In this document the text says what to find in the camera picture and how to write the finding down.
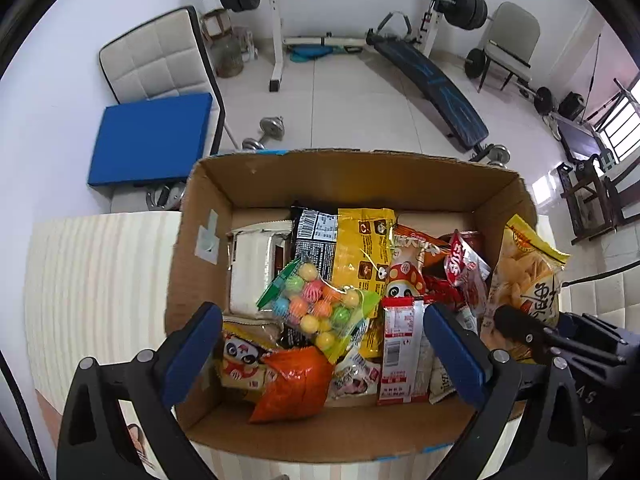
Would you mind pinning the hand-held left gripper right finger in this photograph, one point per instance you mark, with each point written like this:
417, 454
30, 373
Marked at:
455, 355

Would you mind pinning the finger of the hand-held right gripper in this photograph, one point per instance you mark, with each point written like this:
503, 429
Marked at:
520, 330

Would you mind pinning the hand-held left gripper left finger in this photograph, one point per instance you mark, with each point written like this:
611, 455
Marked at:
192, 355

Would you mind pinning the white printed packet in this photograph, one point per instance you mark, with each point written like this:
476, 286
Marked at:
440, 380

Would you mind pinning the panda print snack packet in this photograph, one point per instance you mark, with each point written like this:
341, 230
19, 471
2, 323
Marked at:
240, 360

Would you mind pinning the long red and white packet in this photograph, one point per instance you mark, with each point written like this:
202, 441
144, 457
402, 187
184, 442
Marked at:
400, 355

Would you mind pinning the large yellow chip bag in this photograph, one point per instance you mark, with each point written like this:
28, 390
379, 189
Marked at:
525, 270

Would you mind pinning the plain red snack packet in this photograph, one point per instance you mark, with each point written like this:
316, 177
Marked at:
440, 287

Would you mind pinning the red and white snack packet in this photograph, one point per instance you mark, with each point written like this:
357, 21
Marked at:
462, 260

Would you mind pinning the mushroom print snack packet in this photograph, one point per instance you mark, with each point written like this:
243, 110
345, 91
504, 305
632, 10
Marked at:
405, 275

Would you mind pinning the dark red packet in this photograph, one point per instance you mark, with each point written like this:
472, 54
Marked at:
472, 236

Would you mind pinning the white packet with dark picture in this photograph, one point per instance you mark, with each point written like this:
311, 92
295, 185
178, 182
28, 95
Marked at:
352, 380

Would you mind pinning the orange snack packet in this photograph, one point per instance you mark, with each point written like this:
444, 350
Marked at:
295, 385

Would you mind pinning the colourful gumball candy bag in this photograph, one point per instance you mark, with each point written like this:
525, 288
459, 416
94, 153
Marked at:
310, 305

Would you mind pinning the yellow snack packet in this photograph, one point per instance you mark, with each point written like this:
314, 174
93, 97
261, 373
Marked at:
360, 255

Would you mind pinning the black snack packet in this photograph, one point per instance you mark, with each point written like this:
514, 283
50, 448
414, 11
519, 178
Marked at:
312, 240

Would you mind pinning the printed cardboard box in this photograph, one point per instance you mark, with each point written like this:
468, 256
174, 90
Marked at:
350, 180

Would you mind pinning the weight plates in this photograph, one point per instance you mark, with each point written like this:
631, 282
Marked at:
165, 195

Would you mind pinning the metal dumbbell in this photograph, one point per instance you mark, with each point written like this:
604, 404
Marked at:
272, 127
495, 152

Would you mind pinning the black flat screen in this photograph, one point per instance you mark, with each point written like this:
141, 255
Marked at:
580, 137

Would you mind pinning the blue cushion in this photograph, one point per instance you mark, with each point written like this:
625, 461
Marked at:
150, 140

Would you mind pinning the black speaker box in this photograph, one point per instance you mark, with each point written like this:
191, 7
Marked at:
572, 105

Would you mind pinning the black sit-up bench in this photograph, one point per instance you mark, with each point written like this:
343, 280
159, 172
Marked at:
435, 85

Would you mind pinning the short barbell with black plates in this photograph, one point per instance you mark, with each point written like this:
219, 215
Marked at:
475, 62

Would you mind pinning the beige chair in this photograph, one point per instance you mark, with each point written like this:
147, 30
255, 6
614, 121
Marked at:
515, 30

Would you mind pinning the glass jar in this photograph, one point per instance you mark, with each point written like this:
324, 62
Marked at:
230, 55

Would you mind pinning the white padded chair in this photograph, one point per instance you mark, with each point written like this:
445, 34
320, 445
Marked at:
150, 55

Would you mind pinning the teal exercise mat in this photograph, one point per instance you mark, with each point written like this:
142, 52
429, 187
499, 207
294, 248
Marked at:
312, 52

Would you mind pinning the white bench press rack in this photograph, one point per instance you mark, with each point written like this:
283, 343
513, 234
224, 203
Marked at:
275, 35

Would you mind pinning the small wooden stool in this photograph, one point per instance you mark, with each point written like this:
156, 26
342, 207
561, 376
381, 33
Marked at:
217, 22

